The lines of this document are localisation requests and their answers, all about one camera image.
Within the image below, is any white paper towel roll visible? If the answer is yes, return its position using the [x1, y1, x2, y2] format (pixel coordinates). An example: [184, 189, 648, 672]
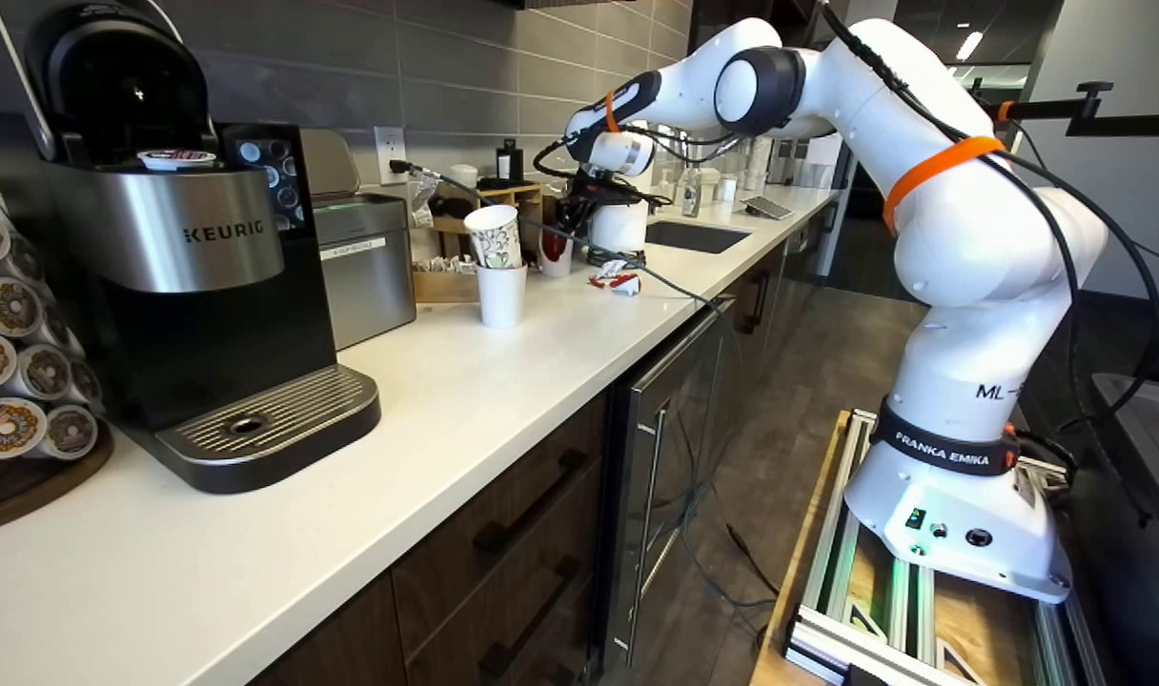
[588, 194, 656, 259]

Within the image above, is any dark wood base cabinet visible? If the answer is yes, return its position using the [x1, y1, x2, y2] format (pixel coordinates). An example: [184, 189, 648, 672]
[248, 207, 851, 686]

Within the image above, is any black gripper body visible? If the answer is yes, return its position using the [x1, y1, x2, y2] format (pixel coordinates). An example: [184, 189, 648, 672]
[572, 168, 668, 223]

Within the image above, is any wooden countertop organizer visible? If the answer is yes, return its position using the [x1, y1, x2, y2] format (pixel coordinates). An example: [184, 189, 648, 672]
[423, 182, 551, 267]

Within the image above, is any aluminium robot cart frame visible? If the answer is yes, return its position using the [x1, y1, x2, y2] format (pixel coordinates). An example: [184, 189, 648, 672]
[746, 405, 1083, 686]

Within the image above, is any stainless steel box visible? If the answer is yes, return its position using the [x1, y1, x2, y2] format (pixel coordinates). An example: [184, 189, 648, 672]
[300, 124, 421, 356]

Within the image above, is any white mug red handle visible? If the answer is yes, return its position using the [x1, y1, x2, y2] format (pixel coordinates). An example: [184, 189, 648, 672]
[474, 263, 529, 335]

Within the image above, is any black wire towel holder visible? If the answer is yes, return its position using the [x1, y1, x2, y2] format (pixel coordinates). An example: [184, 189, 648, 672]
[583, 241, 656, 270]

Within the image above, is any white wall outlet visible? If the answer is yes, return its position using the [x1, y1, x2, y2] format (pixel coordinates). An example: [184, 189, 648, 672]
[368, 121, 412, 185]

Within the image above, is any printed paper cup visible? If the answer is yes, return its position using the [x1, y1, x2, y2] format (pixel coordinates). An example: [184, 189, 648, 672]
[460, 201, 526, 273]

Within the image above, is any white red-rimmed coffee pod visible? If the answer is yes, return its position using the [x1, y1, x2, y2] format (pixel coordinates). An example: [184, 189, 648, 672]
[133, 145, 220, 176]

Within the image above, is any k-cup carousel rack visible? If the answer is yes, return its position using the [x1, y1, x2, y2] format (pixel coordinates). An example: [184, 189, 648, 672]
[0, 118, 117, 536]

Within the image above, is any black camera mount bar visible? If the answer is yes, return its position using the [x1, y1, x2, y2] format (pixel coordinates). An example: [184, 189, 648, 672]
[994, 75, 1159, 141]

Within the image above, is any stainless undercounter appliance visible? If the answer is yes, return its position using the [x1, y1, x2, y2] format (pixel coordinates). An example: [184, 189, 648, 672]
[598, 298, 738, 686]

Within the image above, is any black countertop sink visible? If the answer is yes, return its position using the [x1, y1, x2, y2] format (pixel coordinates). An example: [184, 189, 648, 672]
[644, 218, 755, 259]

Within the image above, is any broken white mug red inside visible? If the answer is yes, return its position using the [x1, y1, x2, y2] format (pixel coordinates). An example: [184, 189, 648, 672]
[534, 223, 581, 281]

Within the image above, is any black canister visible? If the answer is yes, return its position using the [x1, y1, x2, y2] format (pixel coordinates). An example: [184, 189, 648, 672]
[493, 132, 526, 189]

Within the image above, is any small box of packets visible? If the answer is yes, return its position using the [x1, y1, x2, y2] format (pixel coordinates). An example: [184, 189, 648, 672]
[408, 255, 480, 310]

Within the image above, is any black Keurig coffee maker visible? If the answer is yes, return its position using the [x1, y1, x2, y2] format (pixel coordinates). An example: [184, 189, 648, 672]
[24, 0, 386, 498]

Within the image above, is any chrome faucet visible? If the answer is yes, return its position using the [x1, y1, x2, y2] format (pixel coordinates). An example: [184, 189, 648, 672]
[672, 157, 712, 221]

